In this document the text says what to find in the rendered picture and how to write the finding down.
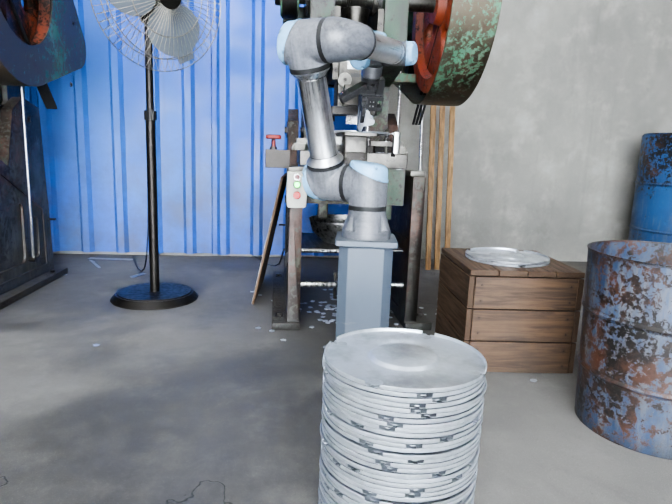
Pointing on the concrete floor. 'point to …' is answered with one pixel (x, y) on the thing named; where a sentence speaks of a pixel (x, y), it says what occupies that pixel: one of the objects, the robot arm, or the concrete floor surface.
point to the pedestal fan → (180, 15)
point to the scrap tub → (627, 345)
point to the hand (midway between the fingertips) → (358, 128)
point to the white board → (270, 235)
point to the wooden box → (511, 312)
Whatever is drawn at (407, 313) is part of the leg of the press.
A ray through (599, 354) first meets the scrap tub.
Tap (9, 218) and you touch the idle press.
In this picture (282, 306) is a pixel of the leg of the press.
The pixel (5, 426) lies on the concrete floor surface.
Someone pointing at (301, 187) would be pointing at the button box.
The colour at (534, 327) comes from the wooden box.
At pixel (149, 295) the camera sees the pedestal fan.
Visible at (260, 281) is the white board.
